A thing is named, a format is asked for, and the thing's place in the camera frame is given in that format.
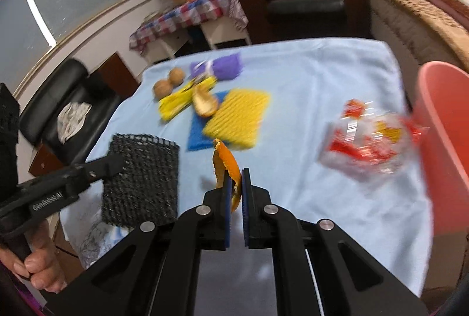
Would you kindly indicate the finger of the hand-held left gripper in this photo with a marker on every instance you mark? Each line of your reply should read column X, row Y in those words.
column 102, row 169

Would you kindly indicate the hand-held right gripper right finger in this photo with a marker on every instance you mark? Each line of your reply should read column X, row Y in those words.
column 244, row 228

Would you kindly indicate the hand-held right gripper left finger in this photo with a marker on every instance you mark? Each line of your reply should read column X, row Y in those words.
column 229, row 228

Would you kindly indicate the black foam net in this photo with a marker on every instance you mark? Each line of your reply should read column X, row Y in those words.
column 143, row 184

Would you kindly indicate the large orange peel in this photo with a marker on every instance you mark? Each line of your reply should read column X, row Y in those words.
column 229, row 158

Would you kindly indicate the blue foam net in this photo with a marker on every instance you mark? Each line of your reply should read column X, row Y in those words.
column 198, row 133

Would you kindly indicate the purple foam net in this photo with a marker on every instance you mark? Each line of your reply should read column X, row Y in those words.
column 227, row 67

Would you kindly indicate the pink plastic bucket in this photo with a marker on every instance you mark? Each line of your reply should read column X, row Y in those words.
column 447, row 140

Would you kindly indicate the person's left hand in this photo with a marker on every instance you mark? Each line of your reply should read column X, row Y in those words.
column 44, row 264

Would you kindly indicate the white patterned cloth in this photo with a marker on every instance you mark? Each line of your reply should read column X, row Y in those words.
column 73, row 118

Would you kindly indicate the black leather armchair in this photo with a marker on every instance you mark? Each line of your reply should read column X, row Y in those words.
column 55, row 96

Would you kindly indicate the yellow plastic wrapper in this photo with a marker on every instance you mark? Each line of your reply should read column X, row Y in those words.
column 176, row 103

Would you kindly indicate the brown walnut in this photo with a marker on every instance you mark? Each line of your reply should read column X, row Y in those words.
column 176, row 76
column 162, row 88

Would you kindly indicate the yellow foam net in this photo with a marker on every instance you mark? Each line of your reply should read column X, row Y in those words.
column 238, row 118

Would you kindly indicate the small orange peel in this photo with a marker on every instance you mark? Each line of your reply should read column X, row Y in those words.
column 205, row 103

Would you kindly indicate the red and clear plastic bag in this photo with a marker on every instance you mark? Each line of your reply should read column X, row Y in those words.
column 359, row 147

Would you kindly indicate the light blue tablecloth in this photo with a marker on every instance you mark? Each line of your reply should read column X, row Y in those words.
column 311, row 81

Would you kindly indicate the checked tablecloth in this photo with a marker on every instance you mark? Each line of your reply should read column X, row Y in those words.
column 190, row 12

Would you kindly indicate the white wooden table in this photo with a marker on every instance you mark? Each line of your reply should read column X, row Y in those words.
column 220, row 32

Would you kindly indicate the white quilted mattress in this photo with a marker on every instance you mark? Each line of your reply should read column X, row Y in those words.
column 399, row 30

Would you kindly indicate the brown floral bedspread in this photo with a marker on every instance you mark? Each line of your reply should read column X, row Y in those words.
column 410, row 5

